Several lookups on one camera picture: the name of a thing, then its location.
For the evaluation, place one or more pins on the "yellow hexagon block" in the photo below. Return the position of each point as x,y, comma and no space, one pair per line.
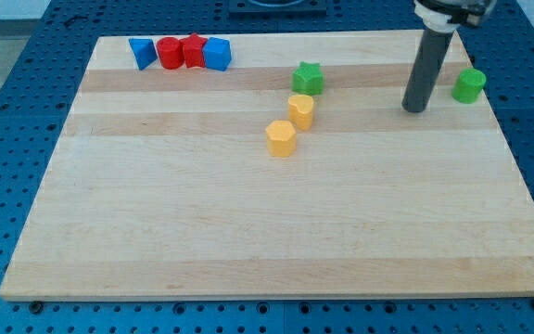
281,138

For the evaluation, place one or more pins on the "grey cylindrical pointer rod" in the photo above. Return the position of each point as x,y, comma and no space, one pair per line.
428,62

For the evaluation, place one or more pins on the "yellow heart block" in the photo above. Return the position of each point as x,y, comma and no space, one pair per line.
301,111

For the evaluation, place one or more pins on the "red cylinder block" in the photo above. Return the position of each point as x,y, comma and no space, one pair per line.
170,52

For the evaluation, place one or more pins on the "red star block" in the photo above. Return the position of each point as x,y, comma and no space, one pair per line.
192,46

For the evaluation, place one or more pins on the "green cylinder block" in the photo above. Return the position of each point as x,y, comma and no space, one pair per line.
468,86

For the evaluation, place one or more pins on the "green star block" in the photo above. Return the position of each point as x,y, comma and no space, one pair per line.
308,79

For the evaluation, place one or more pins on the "blue cube block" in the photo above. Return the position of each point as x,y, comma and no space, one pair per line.
217,54

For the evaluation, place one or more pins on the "blue triangle block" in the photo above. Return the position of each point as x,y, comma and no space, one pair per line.
144,52

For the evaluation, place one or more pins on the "wooden board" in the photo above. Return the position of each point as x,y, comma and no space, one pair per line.
161,186

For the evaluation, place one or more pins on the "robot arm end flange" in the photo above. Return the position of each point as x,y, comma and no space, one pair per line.
446,16

